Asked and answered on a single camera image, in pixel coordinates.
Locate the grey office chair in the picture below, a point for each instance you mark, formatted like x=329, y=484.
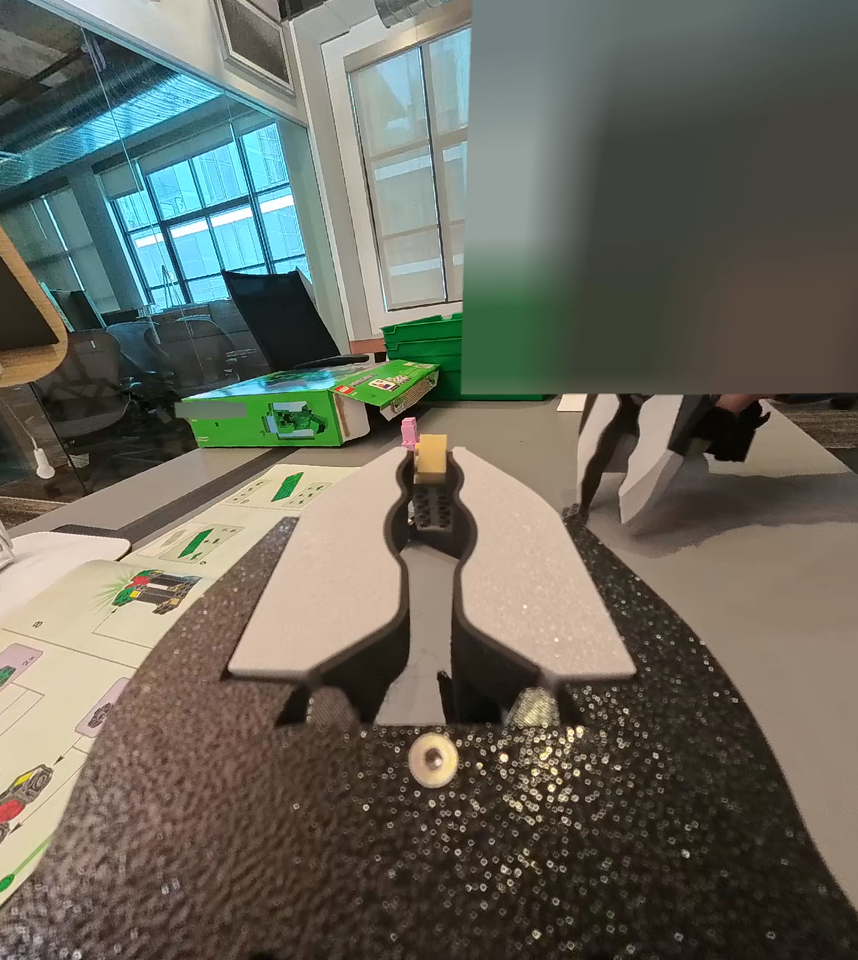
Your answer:
x=99, y=375

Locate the pink brick figure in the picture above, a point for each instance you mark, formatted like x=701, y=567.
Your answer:
x=410, y=433

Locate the brick building instruction booklet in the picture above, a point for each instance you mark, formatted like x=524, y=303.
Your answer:
x=99, y=637

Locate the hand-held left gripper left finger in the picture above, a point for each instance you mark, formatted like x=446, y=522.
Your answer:
x=324, y=585

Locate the white lamp stand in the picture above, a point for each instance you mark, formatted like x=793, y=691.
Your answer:
x=61, y=544

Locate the ceiling air vent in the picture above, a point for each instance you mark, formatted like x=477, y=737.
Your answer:
x=253, y=37

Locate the tan and black brick assembly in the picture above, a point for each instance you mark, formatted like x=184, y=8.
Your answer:
x=430, y=480

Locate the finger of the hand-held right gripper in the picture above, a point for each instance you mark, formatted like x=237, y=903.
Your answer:
x=650, y=465
x=598, y=442

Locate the grey desk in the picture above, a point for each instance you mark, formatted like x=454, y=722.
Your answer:
x=699, y=585

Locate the green toy set box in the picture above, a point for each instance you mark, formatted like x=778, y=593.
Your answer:
x=264, y=416

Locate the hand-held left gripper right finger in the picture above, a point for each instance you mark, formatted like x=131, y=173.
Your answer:
x=534, y=592

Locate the black office chair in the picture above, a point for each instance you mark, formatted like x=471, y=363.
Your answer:
x=279, y=322

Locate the white paper sheet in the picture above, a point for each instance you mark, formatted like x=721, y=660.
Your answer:
x=570, y=403

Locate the white framed window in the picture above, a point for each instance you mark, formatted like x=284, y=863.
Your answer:
x=414, y=165

